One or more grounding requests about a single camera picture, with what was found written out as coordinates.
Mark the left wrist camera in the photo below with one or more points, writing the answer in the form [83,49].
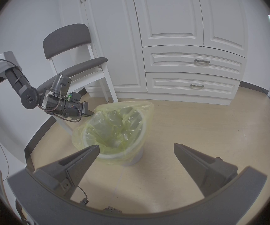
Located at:
[74,97]

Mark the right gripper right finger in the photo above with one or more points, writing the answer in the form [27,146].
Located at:
[194,170]

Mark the grey padded white chair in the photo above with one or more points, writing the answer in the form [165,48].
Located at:
[64,39]

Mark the white wardrobe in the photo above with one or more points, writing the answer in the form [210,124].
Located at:
[172,31]

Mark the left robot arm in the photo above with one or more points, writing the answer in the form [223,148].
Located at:
[20,83]

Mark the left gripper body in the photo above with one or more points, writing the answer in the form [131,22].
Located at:
[70,109]

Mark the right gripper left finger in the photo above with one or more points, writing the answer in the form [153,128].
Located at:
[77,172]

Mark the yellow plastic bag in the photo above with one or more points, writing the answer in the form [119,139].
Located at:
[130,111]

